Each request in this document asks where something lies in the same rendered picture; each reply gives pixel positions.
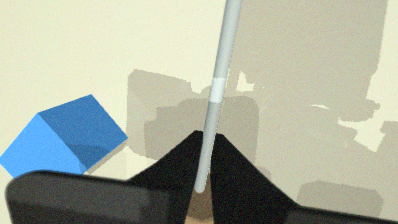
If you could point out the blue cube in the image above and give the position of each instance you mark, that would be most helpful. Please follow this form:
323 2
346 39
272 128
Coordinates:
71 137

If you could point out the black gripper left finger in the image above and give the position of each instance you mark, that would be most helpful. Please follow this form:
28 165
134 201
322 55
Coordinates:
159 194

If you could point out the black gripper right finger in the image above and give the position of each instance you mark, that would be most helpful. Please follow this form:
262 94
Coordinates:
241 194

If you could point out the wooden-handled tool with grey metal shaft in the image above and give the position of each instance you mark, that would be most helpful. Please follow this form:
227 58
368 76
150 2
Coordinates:
200 207

